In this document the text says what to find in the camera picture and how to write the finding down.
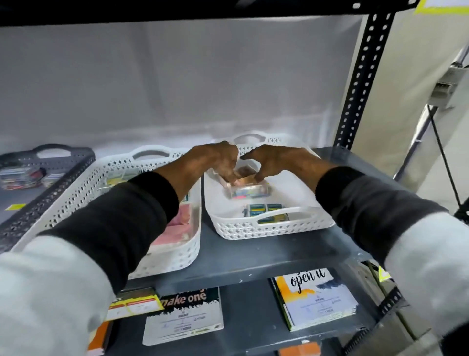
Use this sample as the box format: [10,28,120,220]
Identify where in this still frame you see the person's left hand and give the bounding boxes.
[191,141,241,185]

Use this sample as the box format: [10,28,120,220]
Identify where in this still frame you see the dark grey lattice basket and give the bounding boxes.
[0,144,96,254]

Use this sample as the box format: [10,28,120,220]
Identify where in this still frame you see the pink packets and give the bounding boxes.
[147,203,200,254]

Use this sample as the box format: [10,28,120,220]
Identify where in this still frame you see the grey wall bracket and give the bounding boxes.
[428,63,469,109]

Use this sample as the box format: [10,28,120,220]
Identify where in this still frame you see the pile of colourful packets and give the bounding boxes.
[0,165,67,191]

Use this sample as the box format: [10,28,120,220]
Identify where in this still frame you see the black cover notebook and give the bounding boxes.
[142,287,224,347]

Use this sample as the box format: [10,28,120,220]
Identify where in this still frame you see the orange notebook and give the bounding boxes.
[87,321,111,356]
[278,341,322,356]

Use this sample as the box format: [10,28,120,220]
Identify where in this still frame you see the person's right hand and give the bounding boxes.
[240,144,311,184]

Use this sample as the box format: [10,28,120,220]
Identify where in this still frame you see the yellow bordered paper label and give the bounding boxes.
[414,0,469,15]

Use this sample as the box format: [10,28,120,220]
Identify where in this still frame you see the person's right forearm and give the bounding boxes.
[303,156,469,342]

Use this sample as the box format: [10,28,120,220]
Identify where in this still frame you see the yellow and white notebook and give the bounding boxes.
[270,268,359,332]

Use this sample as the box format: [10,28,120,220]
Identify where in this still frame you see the clear box of sticky notes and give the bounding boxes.
[219,165,272,200]

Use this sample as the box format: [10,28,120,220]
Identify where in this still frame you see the yellow and red label card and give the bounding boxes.
[106,288,165,322]

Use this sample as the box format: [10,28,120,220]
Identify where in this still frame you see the blue and yellow packets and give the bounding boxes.
[243,203,290,224]

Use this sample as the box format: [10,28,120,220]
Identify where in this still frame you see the grey metal pole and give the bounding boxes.
[394,43,469,184]

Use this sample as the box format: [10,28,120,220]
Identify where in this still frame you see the person's left forearm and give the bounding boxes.
[0,151,200,356]

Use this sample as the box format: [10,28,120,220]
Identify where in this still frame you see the yellow green packet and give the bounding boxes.
[106,172,137,188]

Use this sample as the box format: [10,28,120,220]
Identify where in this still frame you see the black cable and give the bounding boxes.
[426,104,463,210]

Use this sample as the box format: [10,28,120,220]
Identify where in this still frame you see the small white lattice basket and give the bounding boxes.
[203,130,336,241]

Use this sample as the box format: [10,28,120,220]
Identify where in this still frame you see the dark metal shelf rack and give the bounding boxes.
[0,0,420,356]

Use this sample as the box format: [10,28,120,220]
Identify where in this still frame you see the large white lattice basket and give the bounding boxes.
[11,145,203,281]

